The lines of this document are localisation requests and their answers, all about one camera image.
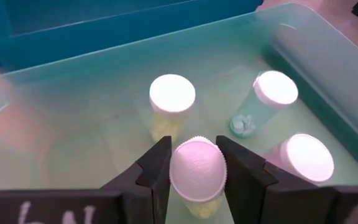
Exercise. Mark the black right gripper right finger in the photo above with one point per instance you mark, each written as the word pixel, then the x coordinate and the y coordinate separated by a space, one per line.
pixel 259 193

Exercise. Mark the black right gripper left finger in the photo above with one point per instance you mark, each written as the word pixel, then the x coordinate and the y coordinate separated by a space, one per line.
pixel 151 186

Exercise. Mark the slim yellow pill bottle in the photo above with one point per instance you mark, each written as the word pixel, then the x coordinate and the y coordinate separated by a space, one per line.
pixel 197 171
pixel 172 93

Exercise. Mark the pill bottles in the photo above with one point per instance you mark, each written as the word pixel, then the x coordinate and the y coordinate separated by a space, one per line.
pixel 306 157

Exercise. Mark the slim green pill bottle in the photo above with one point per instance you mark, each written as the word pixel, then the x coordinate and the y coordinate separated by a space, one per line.
pixel 273 88

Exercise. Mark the translucent teal plastic bin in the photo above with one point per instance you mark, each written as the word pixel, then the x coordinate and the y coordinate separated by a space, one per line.
pixel 73 124

